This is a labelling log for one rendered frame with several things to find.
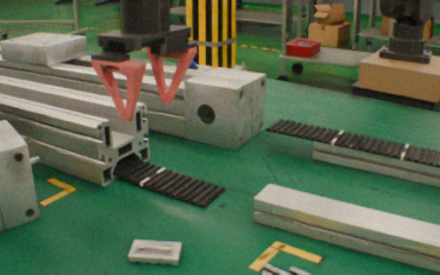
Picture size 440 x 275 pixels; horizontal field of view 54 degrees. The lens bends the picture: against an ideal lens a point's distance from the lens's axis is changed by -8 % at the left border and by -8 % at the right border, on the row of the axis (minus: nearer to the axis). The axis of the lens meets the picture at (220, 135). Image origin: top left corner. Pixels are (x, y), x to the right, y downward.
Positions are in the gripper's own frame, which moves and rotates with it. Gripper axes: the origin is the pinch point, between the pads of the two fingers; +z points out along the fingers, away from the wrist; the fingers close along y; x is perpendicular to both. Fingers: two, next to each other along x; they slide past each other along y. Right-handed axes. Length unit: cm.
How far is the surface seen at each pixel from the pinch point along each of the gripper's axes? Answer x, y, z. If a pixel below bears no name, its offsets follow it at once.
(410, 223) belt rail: 32.3, -1.5, 7.3
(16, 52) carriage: -46.9, -13.6, 0.1
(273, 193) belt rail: 16.9, -0.5, 7.5
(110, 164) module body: -4.5, 2.6, 8.1
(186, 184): 4.7, -1.3, 10.0
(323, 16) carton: -140, -499, 45
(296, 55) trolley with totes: -97, -302, 56
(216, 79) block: -0.7, -17.2, 0.7
